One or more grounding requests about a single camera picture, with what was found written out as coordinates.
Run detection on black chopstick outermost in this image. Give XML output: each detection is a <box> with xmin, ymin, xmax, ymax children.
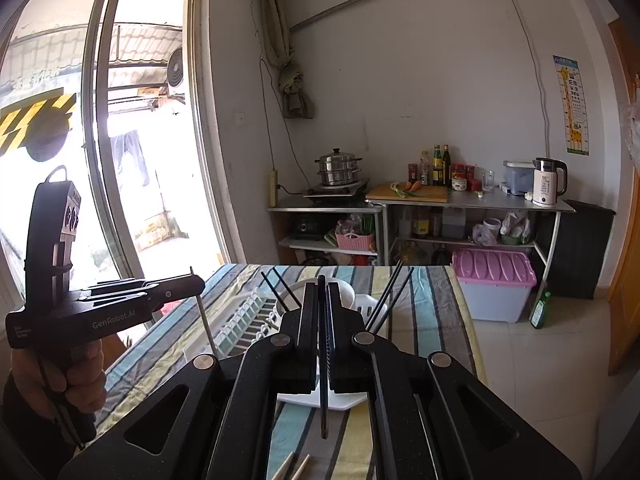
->
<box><xmin>318</xmin><ymin>275</ymin><xmax>329</xmax><ymax>439</ymax></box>

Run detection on person left hand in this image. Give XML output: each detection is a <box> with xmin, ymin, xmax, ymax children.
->
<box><xmin>11</xmin><ymin>340</ymin><xmax>106</xmax><ymax>420</ymax></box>

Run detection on pink lidded storage bin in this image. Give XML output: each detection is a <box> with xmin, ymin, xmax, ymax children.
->
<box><xmin>452</xmin><ymin>248</ymin><xmax>537</xmax><ymax>323</ymax></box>

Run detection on white ceramic bowl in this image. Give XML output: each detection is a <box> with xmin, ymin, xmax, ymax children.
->
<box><xmin>280</xmin><ymin>278</ymin><xmax>356</xmax><ymax>310</ymax></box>

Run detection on translucent blue storage box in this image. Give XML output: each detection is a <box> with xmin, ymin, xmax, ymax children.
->
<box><xmin>503</xmin><ymin>160</ymin><xmax>535</xmax><ymax>196</ymax></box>

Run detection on light wooden chopstick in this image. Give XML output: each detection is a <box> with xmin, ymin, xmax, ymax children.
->
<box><xmin>291</xmin><ymin>454</ymin><xmax>310</xmax><ymax>480</ymax></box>
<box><xmin>271</xmin><ymin>453</ymin><xmax>294</xmax><ymax>480</ymax></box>

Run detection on white plastic dish rack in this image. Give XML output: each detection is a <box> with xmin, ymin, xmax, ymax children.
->
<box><xmin>183</xmin><ymin>288</ymin><xmax>388</xmax><ymax>411</ymax></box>

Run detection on outdoor air conditioner unit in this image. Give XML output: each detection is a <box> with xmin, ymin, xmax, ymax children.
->
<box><xmin>166</xmin><ymin>47</ymin><xmax>186</xmax><ymax>96</ymax></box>

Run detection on green cloth hanging on wall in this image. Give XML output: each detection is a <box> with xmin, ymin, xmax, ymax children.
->
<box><xmin>279</xmin><ymin>63</ymin><xmax>314</xmax><ymax>119</ymax></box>

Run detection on giraffe height chart poster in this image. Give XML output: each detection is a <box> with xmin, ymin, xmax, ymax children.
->
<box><xmin>553</xmin><ymin>55</ymin><xmax>590</xmax><ymax>156</ymax></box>

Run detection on black cabinet beside shelf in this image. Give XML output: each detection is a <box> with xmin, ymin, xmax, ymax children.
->
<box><xmin>544</xmin><ymin>200</ymin><xmax>615</xmax><ymax>299</ymax></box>

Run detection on white electric kettle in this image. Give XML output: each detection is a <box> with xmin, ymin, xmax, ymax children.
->
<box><xmin>533</xmin><ymin>157</ymin><xmax>568</xmax><ymax>207</ymax></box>

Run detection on black induction cooktop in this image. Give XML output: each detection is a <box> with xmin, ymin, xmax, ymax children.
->
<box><xmin>303</xmin><ymin>179</ymin><xmax>369</xmax><ymax>206</ymax></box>

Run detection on wooden cutting board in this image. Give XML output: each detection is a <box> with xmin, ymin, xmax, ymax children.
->
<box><xmin>366</xmin><ymin>182</ymin><xmax>449</xmax><ymax>204</ymax></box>

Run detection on striped tablecloth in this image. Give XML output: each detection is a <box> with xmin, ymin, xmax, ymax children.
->
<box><xmin>63</xmin><ymin>278</ymin><xmax>489</xmax><ymax>479</ymax></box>

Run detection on wooden door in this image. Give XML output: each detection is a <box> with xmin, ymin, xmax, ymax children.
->
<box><xmin>608</xmin><ymin>18</ymin><xmax>639</xmax><ymax>376</ymax></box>

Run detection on stainless steel steamer pot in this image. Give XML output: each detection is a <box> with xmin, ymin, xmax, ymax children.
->
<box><xmin>316</xmin><ymin>148</ymin><xmax>361</xmax><ymax>186</ymax></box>

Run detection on green glass bottle on floor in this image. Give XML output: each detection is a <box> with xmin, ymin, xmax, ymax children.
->
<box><xmin>529</xmin><ymin>292</ymin><xmax>551</xmax><ymax>330</ymax></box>

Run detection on pink plastic basket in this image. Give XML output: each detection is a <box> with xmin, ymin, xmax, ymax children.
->
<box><xmin>335</xmin><ymin>228</ymin><xmax>376</xmax><ymax>252</ymax></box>

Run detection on metal kitchen shelf counter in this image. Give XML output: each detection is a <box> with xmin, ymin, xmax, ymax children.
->
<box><xmin>266</xmin><ymin>194</ymin><xmax>576</xmax><ymax>306</ymax></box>

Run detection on plastic bags on door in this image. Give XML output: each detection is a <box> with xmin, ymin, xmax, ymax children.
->
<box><xmin>623</xmin><ymin>74</ymin><xmax>640</xmax><ymax>172</ymax></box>

